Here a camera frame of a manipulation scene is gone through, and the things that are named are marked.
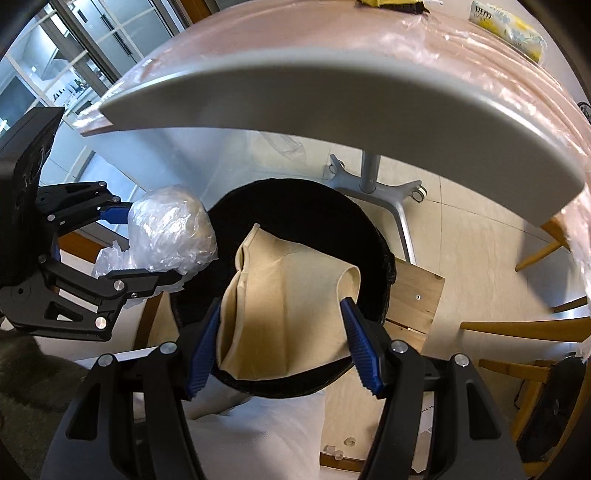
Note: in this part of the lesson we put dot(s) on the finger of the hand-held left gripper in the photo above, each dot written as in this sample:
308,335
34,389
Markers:
113,214
138,284

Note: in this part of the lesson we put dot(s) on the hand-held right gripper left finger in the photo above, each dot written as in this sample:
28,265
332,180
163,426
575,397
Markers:
203,353

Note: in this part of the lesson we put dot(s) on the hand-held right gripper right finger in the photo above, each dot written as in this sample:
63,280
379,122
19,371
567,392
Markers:
364,353

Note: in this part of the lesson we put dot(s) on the clear plastic bag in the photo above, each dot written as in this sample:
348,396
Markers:
171,230

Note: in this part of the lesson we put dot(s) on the crushed brown paper cup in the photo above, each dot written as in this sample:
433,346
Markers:
286,314

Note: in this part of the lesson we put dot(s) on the black round trash bin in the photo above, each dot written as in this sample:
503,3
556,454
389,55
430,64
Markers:
314,217

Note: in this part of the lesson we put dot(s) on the wooden stool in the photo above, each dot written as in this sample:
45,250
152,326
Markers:
415,300

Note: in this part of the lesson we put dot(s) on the white cushion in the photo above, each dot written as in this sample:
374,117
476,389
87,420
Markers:
258,434

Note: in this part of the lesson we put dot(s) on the sliding glass door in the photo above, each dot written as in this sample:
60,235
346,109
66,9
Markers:
69,60

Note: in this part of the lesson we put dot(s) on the round table with plastic cover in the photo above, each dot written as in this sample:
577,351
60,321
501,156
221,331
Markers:
277,27

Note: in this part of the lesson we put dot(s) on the yellow padded packet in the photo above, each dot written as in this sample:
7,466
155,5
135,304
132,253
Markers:
383,3

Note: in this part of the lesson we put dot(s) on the floral tissue pack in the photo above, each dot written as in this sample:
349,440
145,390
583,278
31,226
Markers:
508,27

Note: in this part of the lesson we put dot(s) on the silver table pedestal base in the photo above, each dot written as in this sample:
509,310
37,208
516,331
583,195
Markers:
369,175

